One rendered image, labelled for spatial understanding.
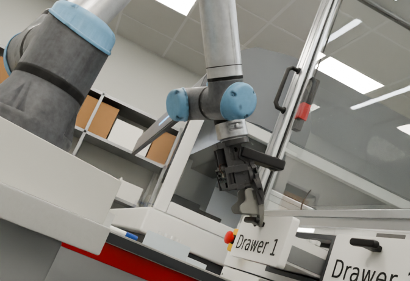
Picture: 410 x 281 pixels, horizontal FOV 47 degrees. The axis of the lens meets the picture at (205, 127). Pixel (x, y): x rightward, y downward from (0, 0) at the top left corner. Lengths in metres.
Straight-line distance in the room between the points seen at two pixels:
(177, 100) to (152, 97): 4.42
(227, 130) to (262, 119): 0.97
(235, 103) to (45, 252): 0.45
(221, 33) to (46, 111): 0.40
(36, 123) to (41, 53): 0.11
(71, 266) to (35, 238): 0.49
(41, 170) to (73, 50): 0.19
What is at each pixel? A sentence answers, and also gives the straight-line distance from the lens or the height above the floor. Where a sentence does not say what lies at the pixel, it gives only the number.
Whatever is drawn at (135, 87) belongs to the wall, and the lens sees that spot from 5.45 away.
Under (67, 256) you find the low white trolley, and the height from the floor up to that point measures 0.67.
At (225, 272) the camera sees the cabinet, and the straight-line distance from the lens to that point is 1.59.
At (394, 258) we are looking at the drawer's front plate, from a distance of 0.89.
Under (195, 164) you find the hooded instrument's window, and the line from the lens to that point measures 1.96.
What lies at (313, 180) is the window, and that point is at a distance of 1.32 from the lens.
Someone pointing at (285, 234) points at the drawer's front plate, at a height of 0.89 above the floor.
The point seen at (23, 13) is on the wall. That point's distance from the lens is 5.68.
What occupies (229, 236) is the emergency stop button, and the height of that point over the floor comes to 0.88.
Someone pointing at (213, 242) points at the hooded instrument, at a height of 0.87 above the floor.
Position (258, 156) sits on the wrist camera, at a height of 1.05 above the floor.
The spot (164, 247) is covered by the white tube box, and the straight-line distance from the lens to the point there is 1.29.
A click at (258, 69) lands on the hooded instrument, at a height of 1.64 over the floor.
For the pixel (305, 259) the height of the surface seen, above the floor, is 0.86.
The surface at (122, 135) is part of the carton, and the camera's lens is 4.85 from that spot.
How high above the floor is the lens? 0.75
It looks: 16 degrees up
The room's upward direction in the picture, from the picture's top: 23 degrees clockwise
